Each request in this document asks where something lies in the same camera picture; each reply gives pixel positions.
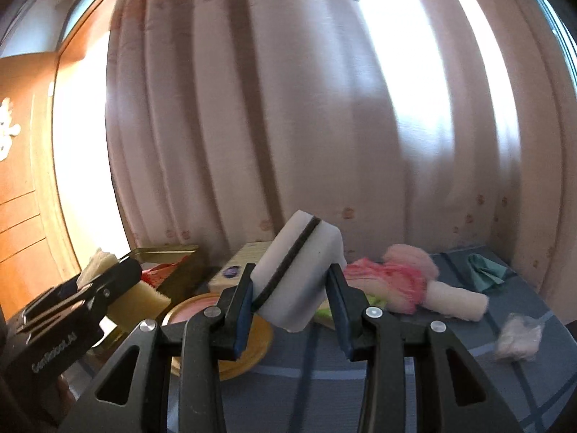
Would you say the crumpled white plastic bag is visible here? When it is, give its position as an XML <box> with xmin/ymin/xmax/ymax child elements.
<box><xmin>493</xmin><ymin>312</ymin><xmax>546</xmax><ymax>362</ymax></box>

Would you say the cream yellow sponge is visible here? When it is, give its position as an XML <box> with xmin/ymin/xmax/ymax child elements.
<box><xmin>78</xmin><ymin>248</ymin><xmax>172</xmax><ymax>328</ymax></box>

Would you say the wooden wardrobe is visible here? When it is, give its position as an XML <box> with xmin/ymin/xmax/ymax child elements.
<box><xmin>0</xmin><ymin>0</ymin><xmax>124</xmax><ymax>321</ymax></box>

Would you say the white wardrobe decoration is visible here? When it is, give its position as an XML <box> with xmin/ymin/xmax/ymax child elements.
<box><xmin>0</xmin><ymin>97</ymin><xmax>23</xmax><ymax>161</ymax></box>

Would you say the pink plush toy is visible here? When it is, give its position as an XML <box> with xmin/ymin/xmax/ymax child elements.
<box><xmin>343</xmin><ymin>244</ymin><xmax>441</xmax><ymax>315</ymax></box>

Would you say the pink floral curtain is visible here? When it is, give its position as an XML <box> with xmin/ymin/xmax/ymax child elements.
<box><xmin>105</xmin><ymin>0</ymin><xmax>577</xmax><ymax>301</ymax></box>

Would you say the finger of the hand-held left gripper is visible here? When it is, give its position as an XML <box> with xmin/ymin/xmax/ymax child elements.
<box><xmin>76</xmin><ymin>257</ymin><xmax>144</xmax><ymax>313</ymax></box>

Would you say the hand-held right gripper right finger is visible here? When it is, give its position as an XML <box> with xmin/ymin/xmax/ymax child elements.
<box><xmin>327</xmin><ymin>264</ymin><xmax>524</xmax><ymax>433</ymax></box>

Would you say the gold rectangular tin box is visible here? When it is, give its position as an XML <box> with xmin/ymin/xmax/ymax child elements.
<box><xmin>128</xmin><ymin>245</ymin><xmax>212</xmax><ymax>310</ymax></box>

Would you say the pale green tissue box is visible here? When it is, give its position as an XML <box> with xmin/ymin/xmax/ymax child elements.
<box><xmin>208</xmin><ymin>242</ymin><xmax>277</xmax><ymax>295</ymax></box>

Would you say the yellow green cloth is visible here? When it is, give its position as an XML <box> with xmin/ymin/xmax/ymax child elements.
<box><xmin>314</xmin><ymin>294</ymin><xmax>389</xmax><ymax>326</ymax></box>

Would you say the white rolled towel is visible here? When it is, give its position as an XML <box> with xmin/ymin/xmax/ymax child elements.
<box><xmin>426</xmin><ymin>280</ymin><xmax>490</xmax><ymax>324</ymax></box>

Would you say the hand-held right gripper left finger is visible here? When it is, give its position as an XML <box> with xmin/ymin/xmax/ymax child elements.
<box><xmin>58</xmin><ymin>264</ymin><xmax>257</xmax><ymax>433</ymax></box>

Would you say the white sponge with black stripe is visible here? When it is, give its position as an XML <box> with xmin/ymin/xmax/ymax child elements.
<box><xmin>251</xmin><ymin>210</ymin><xmax>348</xmax><ymax>333</ymax></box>

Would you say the red item in tin box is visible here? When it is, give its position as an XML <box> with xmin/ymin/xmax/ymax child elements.
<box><xmin>141</xmin><ymin>255</ymin><xmax>191</xmax><ymax>288</ymax></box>

